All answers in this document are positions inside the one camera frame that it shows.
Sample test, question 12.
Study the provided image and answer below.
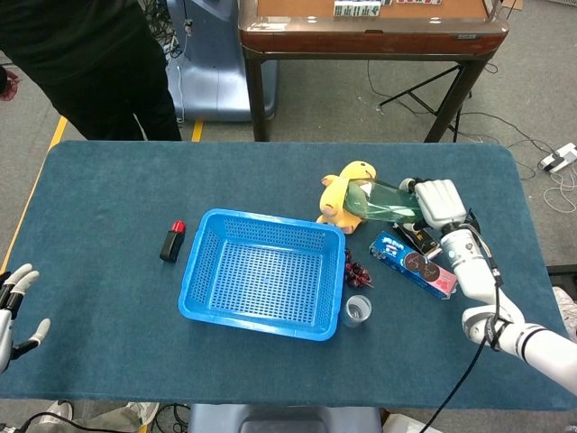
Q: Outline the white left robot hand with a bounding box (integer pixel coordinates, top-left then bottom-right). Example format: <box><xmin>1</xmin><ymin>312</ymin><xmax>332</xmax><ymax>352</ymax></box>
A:
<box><xmin>0</xmin><ymin>263</ymin><xmax>52</xmax><ymax>373</ymax></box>

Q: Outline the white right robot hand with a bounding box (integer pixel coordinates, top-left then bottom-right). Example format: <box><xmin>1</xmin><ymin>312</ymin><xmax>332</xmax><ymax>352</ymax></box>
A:
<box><xmin>398</xmin><ymin>178</ymin><xmax>470</xmax><ymax>232</ymax></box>

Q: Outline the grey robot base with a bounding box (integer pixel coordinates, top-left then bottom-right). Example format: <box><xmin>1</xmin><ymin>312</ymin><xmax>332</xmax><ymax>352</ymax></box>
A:
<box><xmin>187</xmin><ymin>404</ymin><xmax>384</xmax><ymax>433</ymax></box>

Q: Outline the blue plastic mesh basket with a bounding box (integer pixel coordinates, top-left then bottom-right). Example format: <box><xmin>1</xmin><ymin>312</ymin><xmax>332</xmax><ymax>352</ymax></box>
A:
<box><xmin>178</xmin><ymin>207</ymin><xmax>347</xmax><ymax>343</ymax></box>

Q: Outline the black carton box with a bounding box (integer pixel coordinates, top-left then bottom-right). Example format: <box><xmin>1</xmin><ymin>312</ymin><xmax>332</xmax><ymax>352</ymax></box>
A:
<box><xmin>390</xmin><ymin>221</ymin><xmax>443</xmax><ymax>261</ymax></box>

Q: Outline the blue cookie box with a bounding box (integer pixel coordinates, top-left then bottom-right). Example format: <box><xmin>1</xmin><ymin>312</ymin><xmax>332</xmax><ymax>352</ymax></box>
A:
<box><xmin>369</xmin><ymin>231</ymin><xmax>459</xmax><ymax>300</ymax></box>

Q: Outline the grey sneaker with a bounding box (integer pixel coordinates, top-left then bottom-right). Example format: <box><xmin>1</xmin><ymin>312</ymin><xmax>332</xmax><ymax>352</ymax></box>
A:
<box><xmin>125</xmin><ymin>401</ymin><xmax>161</xmax><ymax>428</ymax></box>
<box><xmin>44</xmin><ymin>399</ymin><xmax>74</xmax><ymax>423</ymax></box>

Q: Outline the yellow plush duck toy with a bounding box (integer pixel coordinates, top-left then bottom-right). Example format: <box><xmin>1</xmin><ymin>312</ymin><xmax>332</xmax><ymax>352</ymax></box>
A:
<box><xmin>315</xmin><ymin>161</ymin><xmax>380</xmax><ymax>235</ymax></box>

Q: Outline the dark red grape bunch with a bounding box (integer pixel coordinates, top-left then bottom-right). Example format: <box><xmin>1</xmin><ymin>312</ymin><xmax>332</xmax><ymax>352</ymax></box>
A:
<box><xmin>343</xmin><ymin>249</ymin><xmax>374</xmax><ymax>290</ymax></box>

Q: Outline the white power strip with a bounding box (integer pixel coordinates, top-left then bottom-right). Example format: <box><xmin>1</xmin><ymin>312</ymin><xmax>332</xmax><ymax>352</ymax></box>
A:
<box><xmin>538</xmin><ymin>142</ymin><xmax>577</xmax><ymax>174</ymax></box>

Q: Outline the clear plastic jar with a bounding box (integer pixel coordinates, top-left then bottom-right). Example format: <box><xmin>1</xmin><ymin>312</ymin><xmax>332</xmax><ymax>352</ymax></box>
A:
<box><xmin>344</xmin><ymin>294</ymin><xmax>373</xmax><ymax>328</ymax></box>

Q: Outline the brown mahjong table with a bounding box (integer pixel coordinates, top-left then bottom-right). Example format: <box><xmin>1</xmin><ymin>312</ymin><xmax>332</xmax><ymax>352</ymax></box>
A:
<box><xmin>237</xmin><ymin>0</ymin><xmax>510</xmax><ymax>143</ymax></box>

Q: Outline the black and red lighter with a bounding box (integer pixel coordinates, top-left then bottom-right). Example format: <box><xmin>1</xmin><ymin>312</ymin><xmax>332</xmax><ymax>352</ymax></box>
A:
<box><xmin>159</xmin><ymin>219</ymin><xmax>187</xmax><ymax>263</ymax></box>

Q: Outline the mahjong tile row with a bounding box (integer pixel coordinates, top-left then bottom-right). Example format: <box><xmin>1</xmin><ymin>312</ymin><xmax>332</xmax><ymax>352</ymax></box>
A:
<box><xmin>333</xmin><ymin>0</ymin><xmax>382</xmax><ymax>18</ymax></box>

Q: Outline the standing person in black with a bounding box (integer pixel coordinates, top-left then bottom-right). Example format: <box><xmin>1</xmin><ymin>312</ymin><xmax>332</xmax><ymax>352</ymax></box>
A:
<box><xmin>0</xmin><ymin>0</ymin><xmax>183</xmax><ymax>142</ymax></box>

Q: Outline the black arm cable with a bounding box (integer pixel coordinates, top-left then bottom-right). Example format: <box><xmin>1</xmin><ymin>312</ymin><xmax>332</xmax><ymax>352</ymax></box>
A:
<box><xmin>417</xmin><ymin>211</ymin><xmax>513</xmax><ymax>433</ymax></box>

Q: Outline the blue grey machine pedestal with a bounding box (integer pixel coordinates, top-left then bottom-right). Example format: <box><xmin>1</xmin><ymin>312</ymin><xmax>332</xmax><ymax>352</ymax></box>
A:
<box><xmin>165</xmin><ymin>0</ymin><xmax>279</xmax><ymax>123</ymax></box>

